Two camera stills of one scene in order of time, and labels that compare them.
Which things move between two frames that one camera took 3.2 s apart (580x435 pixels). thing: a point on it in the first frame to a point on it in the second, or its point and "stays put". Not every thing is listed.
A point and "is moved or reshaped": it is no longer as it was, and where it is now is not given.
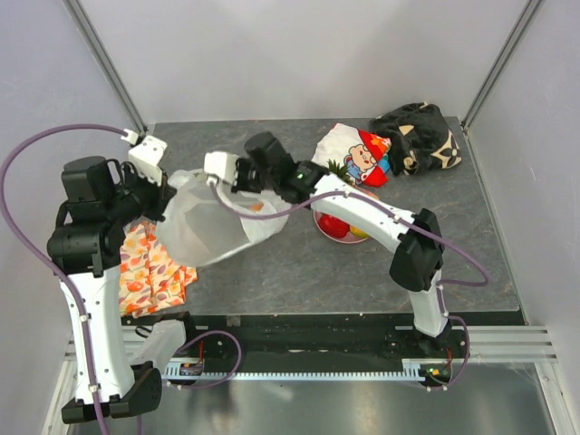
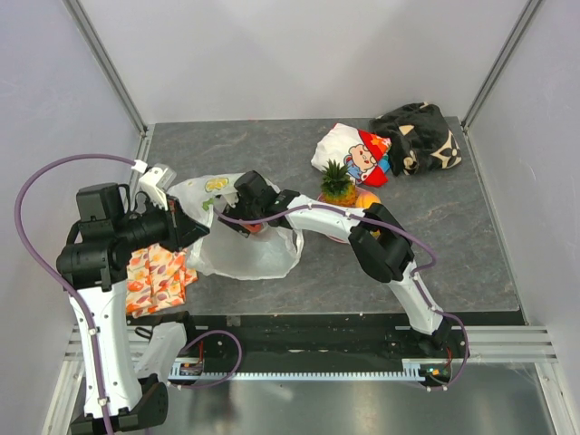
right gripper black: [239, 186] to [234, 210]
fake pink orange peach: [256, 207] is moved or reshaped
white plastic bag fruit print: [194, 230] is moved or reshaped
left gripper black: [161, 195] to [181, 229]
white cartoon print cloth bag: [364, 156] stays put
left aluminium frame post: [100, 50] stays put
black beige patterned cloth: [420, 139] stays put
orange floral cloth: [149, 278] stays put
